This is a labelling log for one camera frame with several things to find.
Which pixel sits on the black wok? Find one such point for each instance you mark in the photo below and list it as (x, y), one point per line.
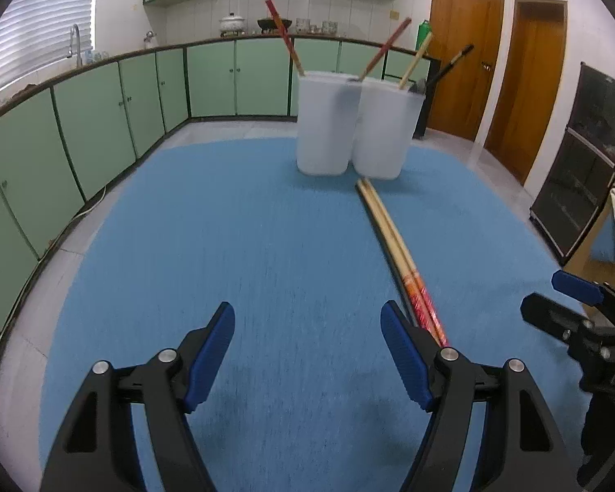
(266, 24)

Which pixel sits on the white window blind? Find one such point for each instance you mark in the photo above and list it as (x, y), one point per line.
(46, 20)

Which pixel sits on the white cooking pot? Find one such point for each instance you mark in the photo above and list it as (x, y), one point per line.
(232, 24)

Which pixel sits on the plain wooden door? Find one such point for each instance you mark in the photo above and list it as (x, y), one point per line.
(533, 87)

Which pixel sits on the white two-compartment utensil holder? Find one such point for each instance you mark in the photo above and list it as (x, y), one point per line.
(323, 133)

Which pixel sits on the green bottle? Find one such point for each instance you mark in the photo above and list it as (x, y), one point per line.
(421, 33)

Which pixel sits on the metal sink faucet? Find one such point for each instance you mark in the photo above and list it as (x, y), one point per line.
(76, 36)

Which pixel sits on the cardboard box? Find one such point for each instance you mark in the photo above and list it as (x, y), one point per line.
(581, 261)

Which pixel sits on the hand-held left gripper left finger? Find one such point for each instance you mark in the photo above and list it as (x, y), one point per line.
(210, 358)

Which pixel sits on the metal kettle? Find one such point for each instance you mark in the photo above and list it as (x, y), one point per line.
(149, 41)

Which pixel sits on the blue table mat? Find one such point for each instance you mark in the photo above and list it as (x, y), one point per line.
(235, 246)

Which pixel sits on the cluster of small jars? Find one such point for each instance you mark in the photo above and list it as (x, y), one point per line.
(315, 26)

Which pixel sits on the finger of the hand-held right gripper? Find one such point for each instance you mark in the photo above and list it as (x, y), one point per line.
(548, 315)
(576, 284)

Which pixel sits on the black glass-door cabinet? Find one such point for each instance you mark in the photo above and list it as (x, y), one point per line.
(579, 164)

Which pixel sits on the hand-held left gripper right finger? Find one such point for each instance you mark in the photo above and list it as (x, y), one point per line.
(405, 353)

